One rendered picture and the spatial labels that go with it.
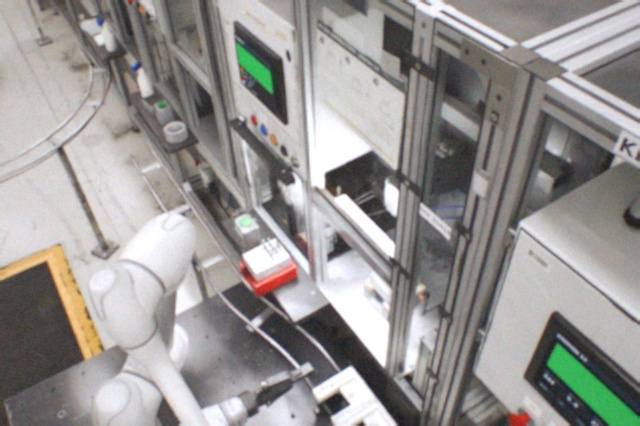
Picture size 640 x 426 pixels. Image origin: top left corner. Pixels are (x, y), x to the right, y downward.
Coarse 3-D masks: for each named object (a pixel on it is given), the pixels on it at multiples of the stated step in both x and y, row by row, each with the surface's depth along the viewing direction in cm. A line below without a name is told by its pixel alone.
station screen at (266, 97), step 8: (240, 40) 150; (248, 48) 147; (256, 56) 145; (240, 64) 157; (264, 64) 143; (240, 72) 160; (248, 72) 154; (248, 80) 157; (256, 80) 152; (272, 80) 142; (248, 88) 160; (256, 88) 154; (264, 88) 149; (272, 88) 145; (256, 96) 157; (264, 96) 152; (272, 96) 147; (264, 104) 154; (272, 104) 149; (272, 112) 152
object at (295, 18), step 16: (416, 16) 90; (432, 16) 87; (416, 32) 91; (432, 32) 88; (416, 48) 93; (416, 80) 97; (304, 96) 138; (304, 112) 142; (304, 128) 146; (416, 128) 103; (416, 144) 105; (416, 160) 107; (416, 176) 110; (304, 192) 165; (400, 192) 117; (400, 208) 120; (400, 224) 123; (400, 240) 126; (320, 272) 188; (400, 288) 136; (400, 304) 140
